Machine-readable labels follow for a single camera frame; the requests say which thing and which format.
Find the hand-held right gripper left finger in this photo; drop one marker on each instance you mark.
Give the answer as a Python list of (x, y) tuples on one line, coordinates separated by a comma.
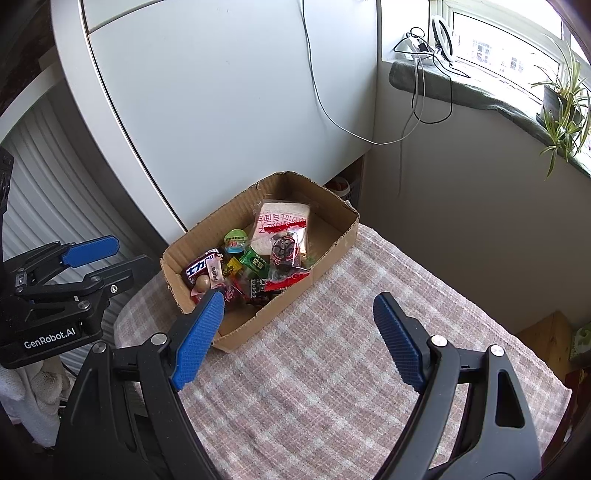
[(198, 332)]

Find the sliced bread packet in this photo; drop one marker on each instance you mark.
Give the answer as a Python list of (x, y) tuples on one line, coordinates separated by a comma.
[(277, 217)]

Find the black and white snack packet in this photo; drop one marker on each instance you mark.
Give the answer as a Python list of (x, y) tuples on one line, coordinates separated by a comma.
[(258, 288)]

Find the small jelly cup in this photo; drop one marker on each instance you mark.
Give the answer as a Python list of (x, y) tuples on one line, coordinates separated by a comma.
[(235, 240)]

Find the white cabinet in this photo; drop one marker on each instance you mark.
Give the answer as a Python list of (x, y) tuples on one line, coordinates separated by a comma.
[(207, 92)]

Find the brown cardboard box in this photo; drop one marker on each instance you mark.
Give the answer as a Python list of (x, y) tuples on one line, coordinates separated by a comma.
[(323, 203)]

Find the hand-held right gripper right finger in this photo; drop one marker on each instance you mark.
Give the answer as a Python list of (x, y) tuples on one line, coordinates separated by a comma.
[(397, 337)]

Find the pink checked tablecloth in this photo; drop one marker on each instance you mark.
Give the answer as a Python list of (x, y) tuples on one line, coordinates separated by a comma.
[(323, 369)]

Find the chocolate bar blue white label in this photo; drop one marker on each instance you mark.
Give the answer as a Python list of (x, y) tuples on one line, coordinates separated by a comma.
[(196, 270)]

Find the white knit cloth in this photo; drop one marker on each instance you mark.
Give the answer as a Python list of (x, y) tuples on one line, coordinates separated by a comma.
[(27, 397)]

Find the pink candy packet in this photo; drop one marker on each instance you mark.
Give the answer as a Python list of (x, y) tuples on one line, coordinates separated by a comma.
[(215, 272)]

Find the brown ball candy clear wrapper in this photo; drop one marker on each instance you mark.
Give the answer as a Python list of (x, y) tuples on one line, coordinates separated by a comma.
[(202, 281)]

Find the yellow candy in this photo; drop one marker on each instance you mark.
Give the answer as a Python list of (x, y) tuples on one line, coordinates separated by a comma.
[(233, 266)]

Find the green gift bag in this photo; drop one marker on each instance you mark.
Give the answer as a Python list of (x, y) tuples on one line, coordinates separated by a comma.
[(582, 342)]

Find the white window frame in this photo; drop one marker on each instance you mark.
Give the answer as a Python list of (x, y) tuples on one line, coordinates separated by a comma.
[(445, 7)]

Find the dark green snack packet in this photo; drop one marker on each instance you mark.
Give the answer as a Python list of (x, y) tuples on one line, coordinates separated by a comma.
[(256, 262)]

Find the white basket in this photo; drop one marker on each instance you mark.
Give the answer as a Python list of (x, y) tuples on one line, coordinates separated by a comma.
[(344, 187)]

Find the white slatted panel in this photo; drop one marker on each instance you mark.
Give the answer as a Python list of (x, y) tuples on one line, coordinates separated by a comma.
[(46, 161)]

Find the potted spider plant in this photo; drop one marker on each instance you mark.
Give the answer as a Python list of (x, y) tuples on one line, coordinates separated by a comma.
[(551, 104)]

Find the dark candy pack red ends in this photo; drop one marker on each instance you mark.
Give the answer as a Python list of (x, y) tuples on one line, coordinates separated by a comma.
[(282, 249)]

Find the white power strip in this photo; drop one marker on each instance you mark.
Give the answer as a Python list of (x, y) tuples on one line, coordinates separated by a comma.
[(415, 46)]

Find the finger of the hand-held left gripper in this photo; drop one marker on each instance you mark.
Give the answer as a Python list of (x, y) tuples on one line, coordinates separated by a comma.
[(129, 272), (92, 249)]

